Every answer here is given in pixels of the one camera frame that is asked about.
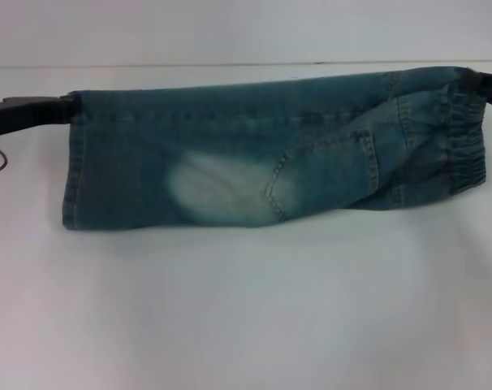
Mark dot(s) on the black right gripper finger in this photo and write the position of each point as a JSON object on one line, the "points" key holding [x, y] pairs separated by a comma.
{"points": [[476, 81]]}

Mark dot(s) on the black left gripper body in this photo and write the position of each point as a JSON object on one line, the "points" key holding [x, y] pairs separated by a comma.
{"points": [[31, 111]]}

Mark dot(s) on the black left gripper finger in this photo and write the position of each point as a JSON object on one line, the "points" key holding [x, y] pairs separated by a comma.
{"points": [[66, 105]]}

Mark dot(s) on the blue denim shorts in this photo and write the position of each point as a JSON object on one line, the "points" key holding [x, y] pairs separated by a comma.
{"points": [[246, 154]]}

